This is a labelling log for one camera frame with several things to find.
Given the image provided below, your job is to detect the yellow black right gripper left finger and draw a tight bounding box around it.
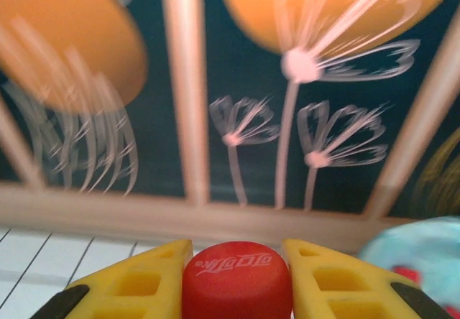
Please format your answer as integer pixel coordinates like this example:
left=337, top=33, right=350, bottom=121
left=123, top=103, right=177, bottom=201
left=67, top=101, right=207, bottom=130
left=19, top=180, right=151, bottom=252
left=34, top=239, right=194, bottom=319

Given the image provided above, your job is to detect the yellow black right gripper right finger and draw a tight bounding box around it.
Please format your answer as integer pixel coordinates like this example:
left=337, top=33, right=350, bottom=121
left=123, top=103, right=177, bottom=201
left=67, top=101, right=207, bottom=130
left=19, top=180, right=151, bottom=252
left=282, top=239, right=449, bottom=319

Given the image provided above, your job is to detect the red label cola bottle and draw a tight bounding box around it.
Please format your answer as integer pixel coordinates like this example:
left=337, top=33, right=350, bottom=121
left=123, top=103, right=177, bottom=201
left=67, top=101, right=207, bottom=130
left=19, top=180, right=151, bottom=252
left=181, top=241, right=292, bottom=319

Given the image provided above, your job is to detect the light blue bin liner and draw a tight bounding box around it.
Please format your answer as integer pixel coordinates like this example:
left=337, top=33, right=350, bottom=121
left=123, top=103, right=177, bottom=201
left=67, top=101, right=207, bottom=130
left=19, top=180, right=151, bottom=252
left=359, top=215, right=460, bottom=319

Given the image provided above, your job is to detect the clear bottle red cap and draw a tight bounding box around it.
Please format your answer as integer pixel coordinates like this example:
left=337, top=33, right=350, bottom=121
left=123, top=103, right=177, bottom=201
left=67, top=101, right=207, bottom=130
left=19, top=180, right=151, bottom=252
left=391, top=264, right=424, bottom=287

